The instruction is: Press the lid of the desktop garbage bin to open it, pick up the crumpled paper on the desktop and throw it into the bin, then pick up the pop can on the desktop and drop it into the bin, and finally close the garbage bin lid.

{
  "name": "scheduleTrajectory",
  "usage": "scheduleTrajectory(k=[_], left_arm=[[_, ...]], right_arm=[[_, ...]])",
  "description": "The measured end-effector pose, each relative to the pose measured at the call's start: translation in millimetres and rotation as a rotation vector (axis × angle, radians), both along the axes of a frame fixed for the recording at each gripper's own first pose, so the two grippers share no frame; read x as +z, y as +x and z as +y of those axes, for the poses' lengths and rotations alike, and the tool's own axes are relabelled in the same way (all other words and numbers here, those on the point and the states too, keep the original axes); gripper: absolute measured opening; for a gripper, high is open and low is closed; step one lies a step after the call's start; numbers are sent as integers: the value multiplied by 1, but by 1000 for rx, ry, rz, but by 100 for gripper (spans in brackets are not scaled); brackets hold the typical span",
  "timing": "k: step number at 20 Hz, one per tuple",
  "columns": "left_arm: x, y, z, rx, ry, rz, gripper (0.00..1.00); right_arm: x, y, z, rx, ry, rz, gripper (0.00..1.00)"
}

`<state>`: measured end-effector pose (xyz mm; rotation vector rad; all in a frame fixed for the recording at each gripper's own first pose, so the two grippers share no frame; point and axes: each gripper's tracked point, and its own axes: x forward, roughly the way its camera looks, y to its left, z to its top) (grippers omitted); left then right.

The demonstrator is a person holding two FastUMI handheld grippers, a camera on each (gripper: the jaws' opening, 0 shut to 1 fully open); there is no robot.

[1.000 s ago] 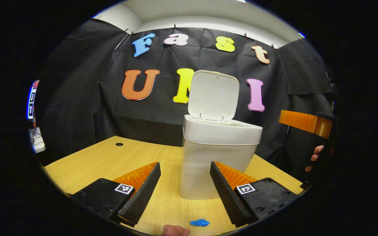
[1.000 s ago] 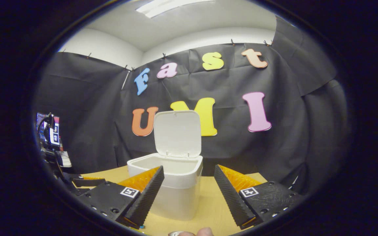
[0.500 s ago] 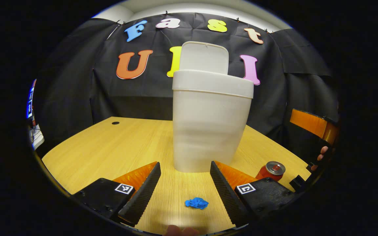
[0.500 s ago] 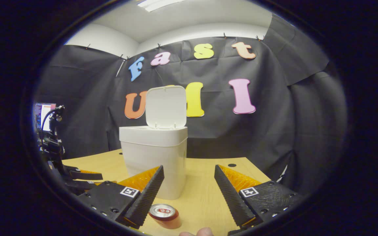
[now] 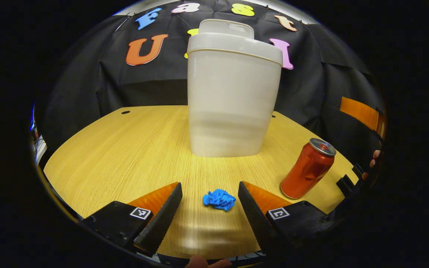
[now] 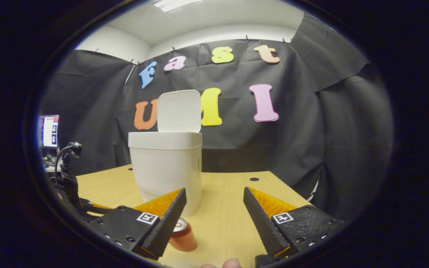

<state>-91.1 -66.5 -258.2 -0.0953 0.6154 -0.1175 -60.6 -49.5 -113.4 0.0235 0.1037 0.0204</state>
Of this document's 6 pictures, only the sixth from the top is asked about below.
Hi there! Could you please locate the large ceiling light panel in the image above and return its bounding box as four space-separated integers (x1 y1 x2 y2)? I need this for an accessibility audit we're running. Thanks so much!
153 0 204 13

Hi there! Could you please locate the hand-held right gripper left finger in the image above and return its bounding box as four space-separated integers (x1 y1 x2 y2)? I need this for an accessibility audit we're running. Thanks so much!
88 188 187 261

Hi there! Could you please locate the red pop can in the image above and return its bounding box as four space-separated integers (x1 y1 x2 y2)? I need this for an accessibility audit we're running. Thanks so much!
169 218 198 252

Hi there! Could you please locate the wooden desktop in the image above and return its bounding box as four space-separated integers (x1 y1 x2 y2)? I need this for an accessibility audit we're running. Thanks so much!
75 165 312 268

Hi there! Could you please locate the computer monitor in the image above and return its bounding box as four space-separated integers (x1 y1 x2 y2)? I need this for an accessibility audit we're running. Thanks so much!
38 115 60 149

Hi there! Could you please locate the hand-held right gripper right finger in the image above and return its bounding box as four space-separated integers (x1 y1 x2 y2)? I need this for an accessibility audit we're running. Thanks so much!
243 187 345 258

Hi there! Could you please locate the black backdrop cloth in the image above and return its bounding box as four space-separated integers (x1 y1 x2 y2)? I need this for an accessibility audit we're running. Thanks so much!
38 13 394 224

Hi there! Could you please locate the white desktop garbage bin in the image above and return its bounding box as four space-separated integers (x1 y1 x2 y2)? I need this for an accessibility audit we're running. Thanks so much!
128 89 203 217

